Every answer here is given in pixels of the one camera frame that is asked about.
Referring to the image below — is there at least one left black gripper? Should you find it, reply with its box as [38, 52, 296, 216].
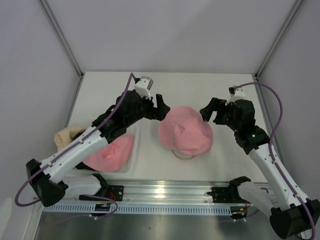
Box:
[124, 91, 170, 127]

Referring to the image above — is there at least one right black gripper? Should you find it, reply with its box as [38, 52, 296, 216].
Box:
[199, 97, 241, 132]

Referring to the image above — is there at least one pink bucket hat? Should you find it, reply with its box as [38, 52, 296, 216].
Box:
[158, 106, 214, 156]

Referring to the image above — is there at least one black hat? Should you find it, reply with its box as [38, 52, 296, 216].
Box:
[75, 162, 94, 171]

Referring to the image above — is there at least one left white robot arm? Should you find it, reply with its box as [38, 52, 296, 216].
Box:
[26, 90, 170, 207]

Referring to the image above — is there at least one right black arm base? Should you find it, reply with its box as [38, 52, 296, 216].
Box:
[206, 176, 251, 204]

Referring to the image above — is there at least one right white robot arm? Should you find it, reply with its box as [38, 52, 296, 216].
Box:
[199, 97, 320, 240]

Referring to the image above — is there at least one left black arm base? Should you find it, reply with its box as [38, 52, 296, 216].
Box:
[79, 173, 124, 202]

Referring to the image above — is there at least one white plastic basket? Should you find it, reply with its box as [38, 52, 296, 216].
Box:
[74, 119, 140, 176]

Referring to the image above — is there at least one wooden hat stand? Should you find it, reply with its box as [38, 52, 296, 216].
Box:
[171, 150, 196, 160]

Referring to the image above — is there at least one beige hat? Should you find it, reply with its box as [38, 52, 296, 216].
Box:
[53, 125, 87, 152]

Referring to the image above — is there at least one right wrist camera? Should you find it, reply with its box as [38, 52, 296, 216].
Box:
[225, 86, 246, 106]

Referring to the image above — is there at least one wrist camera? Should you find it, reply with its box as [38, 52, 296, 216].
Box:
[225, 86, 246, 106]
[134, 76, 154, 100]

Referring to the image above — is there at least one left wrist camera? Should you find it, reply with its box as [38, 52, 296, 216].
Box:
[134, 76, 154, 100]

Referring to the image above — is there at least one aluminium mounting rail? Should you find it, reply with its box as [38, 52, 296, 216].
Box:
[32, 178, 276, 207]

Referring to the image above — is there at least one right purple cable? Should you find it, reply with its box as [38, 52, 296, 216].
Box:
[233, 81, 316, 240]

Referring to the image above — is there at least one white slotted cable duct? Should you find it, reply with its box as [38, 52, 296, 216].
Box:
[43, 202, 246, 216]

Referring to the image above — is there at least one right aluminium frame post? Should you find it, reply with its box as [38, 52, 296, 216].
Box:
[254, 0, 307, 81]

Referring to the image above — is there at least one aluminium frame post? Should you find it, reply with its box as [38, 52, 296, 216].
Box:
[37, 0, 84, 78]
[254, 0, 307, 81]

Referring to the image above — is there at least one left aluminium frame post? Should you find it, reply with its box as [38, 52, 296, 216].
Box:
[37, 0, 84, 78]

